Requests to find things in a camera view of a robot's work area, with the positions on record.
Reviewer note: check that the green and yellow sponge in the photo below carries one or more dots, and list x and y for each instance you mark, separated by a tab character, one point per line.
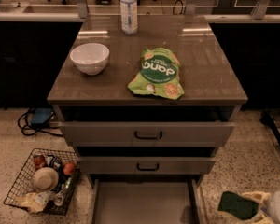
237	206

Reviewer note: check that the bottom drawer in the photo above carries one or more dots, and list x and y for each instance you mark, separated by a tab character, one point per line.
146	203

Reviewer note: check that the drawer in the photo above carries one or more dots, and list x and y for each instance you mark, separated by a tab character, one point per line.
146	203
146	134
146	165

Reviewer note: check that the grey drawer cabinet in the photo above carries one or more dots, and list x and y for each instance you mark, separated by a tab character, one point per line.
212	91

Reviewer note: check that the middle drawer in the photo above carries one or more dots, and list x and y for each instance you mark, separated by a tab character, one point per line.
146	165

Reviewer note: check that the top drawer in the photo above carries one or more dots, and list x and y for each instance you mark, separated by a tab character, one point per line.
146	134

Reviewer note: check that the green snack bag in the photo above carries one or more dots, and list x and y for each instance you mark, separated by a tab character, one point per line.
159	75

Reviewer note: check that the red apple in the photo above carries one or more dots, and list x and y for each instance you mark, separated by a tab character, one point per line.
69	168

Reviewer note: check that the glass bottle in basket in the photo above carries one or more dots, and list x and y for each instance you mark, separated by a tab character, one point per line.
59	198

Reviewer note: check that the beige round lid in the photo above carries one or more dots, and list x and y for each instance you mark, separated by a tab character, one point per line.
45	179

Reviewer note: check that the yellow crumpled bag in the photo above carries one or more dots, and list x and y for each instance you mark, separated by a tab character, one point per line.
34	202

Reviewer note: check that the red can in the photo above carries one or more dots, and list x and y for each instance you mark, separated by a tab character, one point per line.
39	161

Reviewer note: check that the white ceramic bowl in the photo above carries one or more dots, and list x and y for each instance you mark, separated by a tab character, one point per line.
90	58

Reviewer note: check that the blue power box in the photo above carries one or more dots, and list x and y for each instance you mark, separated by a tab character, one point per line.
41	117

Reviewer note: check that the clear plastic water bottle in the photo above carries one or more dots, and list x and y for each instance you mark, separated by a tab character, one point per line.
128	11

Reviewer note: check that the black wire basket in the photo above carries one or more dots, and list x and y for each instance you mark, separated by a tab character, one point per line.
23	183

